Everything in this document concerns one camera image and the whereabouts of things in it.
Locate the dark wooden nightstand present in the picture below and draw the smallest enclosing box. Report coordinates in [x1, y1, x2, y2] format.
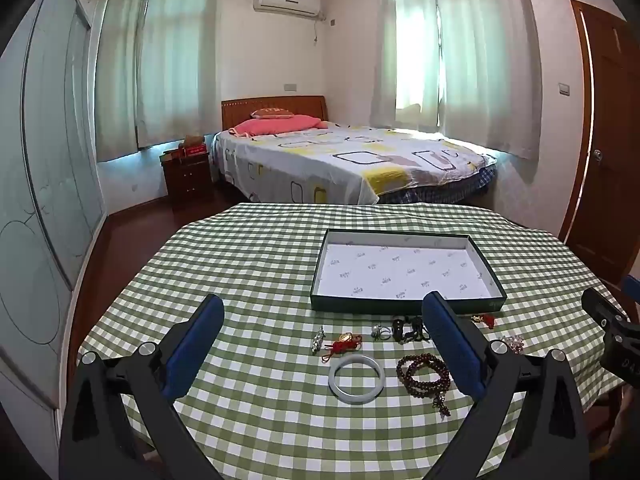
[160, 150, 211, 211]

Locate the green checkered tablecloth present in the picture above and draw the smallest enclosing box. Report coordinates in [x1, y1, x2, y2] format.
[75, 201, 631, 480]

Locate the black bead jewelry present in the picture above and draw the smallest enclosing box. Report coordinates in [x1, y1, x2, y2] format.
[391, 316, 431, 345]

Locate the green box with white lining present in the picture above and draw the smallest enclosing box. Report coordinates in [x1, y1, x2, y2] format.
[309, 228, 507, 315]

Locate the brown wooden door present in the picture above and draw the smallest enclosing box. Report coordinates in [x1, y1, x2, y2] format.
[557, 0, 640, 286]

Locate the white air conditioner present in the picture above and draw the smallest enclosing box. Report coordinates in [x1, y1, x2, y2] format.
[253, 0, 323, 17]

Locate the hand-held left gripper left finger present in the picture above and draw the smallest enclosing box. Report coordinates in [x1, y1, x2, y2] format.
[59, 294, 226, 480]

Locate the wooden bed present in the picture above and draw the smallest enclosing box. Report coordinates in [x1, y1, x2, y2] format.
[210, 95, 498, 206]

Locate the patterned bed sheet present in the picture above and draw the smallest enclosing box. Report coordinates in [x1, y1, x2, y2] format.
[211, 122, 493, 205]

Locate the red knot cord gold pendant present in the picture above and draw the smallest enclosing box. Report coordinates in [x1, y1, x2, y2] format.
[320, 332, 363, 363]

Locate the glass door wardrobe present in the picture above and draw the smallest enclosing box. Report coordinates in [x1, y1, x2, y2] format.
[0, 0, 108, 411]

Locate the white jade bangle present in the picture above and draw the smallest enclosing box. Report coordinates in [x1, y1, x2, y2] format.
[328, 355, 385, 403]

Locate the white sheer curtain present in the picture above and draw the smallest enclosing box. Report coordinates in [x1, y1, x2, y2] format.
[430, 0, 545, 161]
[370, 0, 447, 131]
[136, 0, 222, 150]
[95, 0, 151, 163]

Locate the brown wooden bead bracelet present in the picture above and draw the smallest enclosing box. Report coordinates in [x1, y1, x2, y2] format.
[396, 353, 453, 418]

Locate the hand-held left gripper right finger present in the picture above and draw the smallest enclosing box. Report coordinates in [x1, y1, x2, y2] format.
[421, 291, 591, 480]

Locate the pink pillow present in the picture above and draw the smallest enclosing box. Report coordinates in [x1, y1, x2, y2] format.
[230, 115, 323, 137]

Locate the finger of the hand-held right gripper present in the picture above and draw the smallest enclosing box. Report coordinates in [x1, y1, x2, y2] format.
[581, 287, 630, 331]

